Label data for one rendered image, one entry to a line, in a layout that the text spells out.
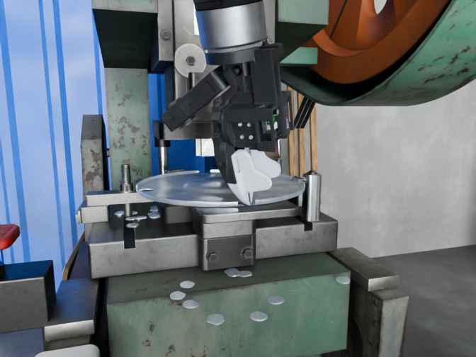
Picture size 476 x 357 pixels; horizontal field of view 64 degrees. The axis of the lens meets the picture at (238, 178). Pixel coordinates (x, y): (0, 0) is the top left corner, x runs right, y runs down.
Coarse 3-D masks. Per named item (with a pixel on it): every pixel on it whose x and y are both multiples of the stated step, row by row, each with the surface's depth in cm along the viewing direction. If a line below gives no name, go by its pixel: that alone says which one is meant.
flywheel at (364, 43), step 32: (352, 0) 88; (416, 0) 69; (448, 0) 58; (320, 32) 101; (352, 32) 89; (384, 32) 78; (416, 32) 65; (320, 64) 97; (352, 64) 84; (384, 64) 73
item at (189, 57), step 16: (176, 0) 63; (192, 0) 64; (176, 16) 64; (192, 16) 64; (176, 32) 64; (192, 32) 65; (176, 48) 65; (192, 48) 64; (176, 64) 64; (192, 64) 65; (208, 64) 67; (176, 80) 66; (192, 80) 63; (176, 96) 66; (208, 112) 65
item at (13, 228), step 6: (0, 228) 49; (6, 228) 49; (12, 228) 50; (18, 228) 51; (0, 234) 47; (6, 234) 47; (12, 234) 48; (18, 234) 50; (0, 240) 46; (6, 240) 46; (12, 240) 47; (0, 246) 46; (6, 246) 46
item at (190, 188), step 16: (160, 176) 74; (176, 176) 75; (192, 176) 75; (208, 176) 75; (288, 176) 73; (144, 192) 61; (160, 192) 61; (176, 192) 61; (192, 192) 61; (208, 192) 61; (224, 192) 60; (256, 192) 61; (272, 192) 61; (288, 192) 61
